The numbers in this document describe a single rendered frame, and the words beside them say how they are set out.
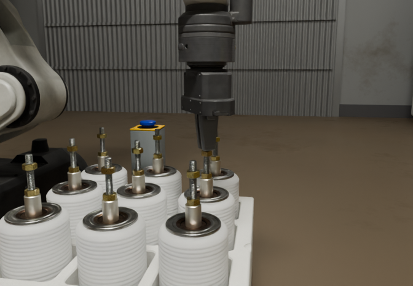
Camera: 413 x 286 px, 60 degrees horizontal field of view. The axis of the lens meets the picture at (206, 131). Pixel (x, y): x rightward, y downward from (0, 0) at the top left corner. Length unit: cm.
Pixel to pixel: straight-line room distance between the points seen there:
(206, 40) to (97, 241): 31
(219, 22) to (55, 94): 52
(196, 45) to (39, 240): 35
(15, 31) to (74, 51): 311
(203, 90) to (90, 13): 359
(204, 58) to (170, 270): 29
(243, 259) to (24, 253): 30
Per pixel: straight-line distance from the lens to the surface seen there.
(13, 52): 93
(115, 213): 52
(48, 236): 56
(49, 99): 92
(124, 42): 389
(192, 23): 54
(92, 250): 51
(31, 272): 57
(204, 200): 57
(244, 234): 64
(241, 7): 56
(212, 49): 53
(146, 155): 89
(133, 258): 52
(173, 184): 71
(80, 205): 64
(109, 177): 51
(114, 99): 395
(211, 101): 52
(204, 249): 47
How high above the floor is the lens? 46
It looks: 10 degrees down
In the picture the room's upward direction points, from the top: straight up
